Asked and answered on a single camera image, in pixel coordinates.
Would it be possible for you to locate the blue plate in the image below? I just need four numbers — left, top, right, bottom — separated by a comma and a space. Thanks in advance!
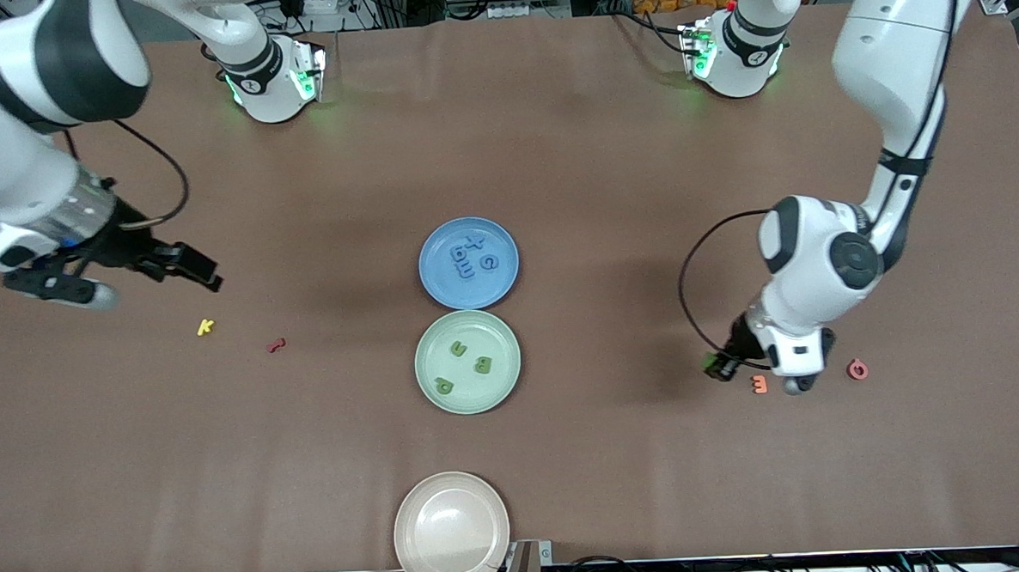
416, 214, 522, 313

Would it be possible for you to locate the beige plate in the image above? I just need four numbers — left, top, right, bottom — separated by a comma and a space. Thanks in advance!
390, 468, 514, 572

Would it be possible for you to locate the green plate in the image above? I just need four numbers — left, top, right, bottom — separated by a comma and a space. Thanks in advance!
412, 307, 524, 418

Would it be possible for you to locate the black base power cable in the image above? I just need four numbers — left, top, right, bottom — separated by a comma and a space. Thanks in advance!
605, 0, 689, 55

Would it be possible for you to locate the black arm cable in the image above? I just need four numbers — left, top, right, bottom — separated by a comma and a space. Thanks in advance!
666, 0, 969, 375
59, 115, 192, 233

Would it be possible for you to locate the black cable bundle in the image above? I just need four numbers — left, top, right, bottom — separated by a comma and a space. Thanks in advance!
564, 537, 1019, 572

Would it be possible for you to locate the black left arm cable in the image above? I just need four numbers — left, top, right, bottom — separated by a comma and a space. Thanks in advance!
666, 0, 969, 375

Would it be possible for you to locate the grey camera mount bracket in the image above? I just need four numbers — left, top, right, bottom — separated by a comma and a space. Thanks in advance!
497, 539, 555, 572

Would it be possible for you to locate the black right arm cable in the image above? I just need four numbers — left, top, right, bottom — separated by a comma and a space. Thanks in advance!
59, 115, 192, 233

